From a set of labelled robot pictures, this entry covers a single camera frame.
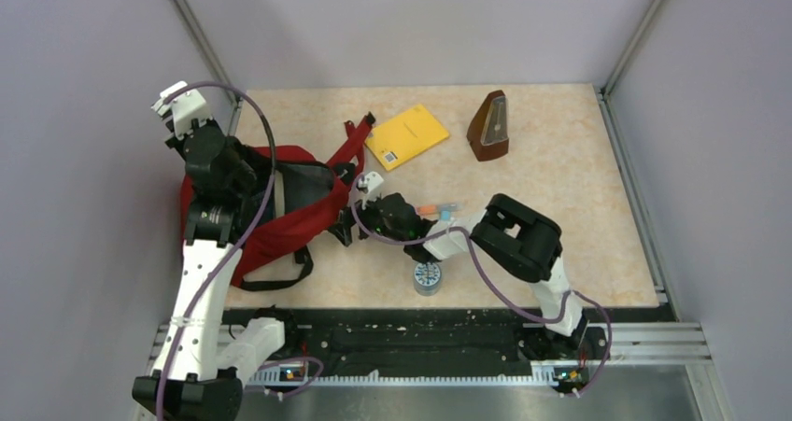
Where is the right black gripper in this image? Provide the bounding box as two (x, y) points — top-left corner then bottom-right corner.
(328, 188), (407, 247)

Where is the red student backpack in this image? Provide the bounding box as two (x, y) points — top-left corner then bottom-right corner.
(180, 113), (375, 291)

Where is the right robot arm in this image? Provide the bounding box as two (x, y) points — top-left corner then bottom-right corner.
(329, 193), (594, 359)

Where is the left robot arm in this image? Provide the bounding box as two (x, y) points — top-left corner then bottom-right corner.
(133, 120), (300, 420)

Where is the orange highlighter pen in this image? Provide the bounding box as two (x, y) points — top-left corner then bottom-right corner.
(416, 204), (440, 217)

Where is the round blue patterned tin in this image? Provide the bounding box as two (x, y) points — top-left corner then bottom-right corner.
(413, 262), (442, 296)

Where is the yellow notebook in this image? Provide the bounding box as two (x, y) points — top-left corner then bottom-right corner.
(365, 105), (450, 171)

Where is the brown wooden metronome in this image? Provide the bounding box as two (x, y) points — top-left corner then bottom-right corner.
(466, 90), (509, 162)

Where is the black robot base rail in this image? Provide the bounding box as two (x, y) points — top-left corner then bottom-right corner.
(222, 305), (679, 379)

